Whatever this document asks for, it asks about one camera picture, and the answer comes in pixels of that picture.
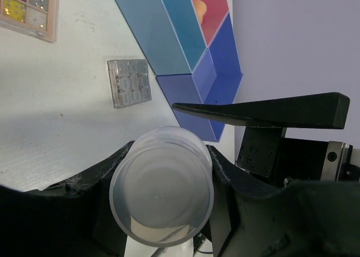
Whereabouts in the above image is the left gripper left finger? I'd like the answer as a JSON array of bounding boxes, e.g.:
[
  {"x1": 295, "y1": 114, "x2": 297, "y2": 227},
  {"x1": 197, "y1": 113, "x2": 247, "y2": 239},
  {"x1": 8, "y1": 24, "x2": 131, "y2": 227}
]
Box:
[{"x1": 1, "y1": 142, "x2": 133, "y2": 256}]

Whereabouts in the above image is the three-compartment organizer tray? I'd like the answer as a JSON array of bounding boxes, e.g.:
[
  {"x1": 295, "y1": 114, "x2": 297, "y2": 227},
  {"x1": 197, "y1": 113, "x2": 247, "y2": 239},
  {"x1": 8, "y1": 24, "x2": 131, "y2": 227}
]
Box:
[{"x1": 108, "y1": 0, "x2": 244, "y2": 143}]

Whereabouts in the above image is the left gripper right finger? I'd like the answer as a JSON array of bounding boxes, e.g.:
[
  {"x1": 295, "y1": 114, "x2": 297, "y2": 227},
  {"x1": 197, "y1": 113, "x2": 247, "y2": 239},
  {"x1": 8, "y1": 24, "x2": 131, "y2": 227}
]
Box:
[{"x1": 208, "y1": 146, "x2": 359, "y2": 256}]

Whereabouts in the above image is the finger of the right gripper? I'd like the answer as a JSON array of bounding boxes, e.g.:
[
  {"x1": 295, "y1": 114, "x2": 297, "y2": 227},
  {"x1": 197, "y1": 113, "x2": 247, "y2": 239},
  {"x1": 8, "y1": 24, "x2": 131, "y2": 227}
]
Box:
[{"x1": 172, "y1": 92, "x2": 350, "y2": 129}]

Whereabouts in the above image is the pink teal spray bottle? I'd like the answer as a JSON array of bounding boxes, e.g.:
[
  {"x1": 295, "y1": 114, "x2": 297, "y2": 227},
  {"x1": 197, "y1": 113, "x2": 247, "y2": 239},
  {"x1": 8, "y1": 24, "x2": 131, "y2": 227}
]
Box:
[{"x1": 109, "y1": 126, "x2": 214, "y2": 248}]

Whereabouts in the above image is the beige makeup sponge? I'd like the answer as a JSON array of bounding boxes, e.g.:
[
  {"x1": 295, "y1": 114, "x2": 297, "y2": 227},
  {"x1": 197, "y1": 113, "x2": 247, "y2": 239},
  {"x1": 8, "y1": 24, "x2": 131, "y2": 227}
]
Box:
[{"x1": 192, "y1": 0, "x2": 207, "y2": 25}]

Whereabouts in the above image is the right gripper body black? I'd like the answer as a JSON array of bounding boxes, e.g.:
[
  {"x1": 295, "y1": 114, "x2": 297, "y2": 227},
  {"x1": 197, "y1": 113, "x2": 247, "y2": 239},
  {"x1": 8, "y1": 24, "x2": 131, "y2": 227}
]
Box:
[{"x1": 236, "y1": 127, "x2": 359, "y2": 184}]

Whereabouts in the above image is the colourful glitter eyeshadow palette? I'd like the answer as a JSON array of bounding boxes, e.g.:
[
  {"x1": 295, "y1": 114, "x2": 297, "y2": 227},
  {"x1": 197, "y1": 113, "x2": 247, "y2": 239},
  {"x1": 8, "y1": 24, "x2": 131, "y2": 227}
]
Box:
[{"x1": 1, "y1": 0, "x2": 59, "y2": 43}]

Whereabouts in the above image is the clear silver pan palette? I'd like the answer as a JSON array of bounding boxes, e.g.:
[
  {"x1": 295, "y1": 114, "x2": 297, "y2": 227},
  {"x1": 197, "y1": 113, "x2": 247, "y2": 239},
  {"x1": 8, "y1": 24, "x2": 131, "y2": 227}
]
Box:
[{"x1": 107, "y1": 59, "x2": 151, "y2": 109}]

